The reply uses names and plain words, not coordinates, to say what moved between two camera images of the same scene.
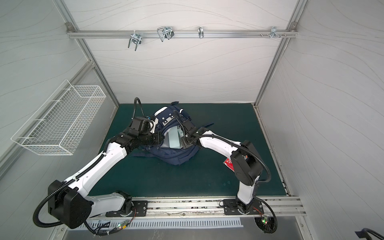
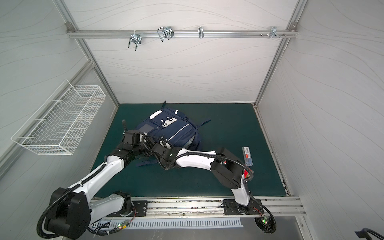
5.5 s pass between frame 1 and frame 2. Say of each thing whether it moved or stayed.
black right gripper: moved
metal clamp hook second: stayed
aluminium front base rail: stayed
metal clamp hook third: stayed
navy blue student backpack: moved
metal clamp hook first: stayed
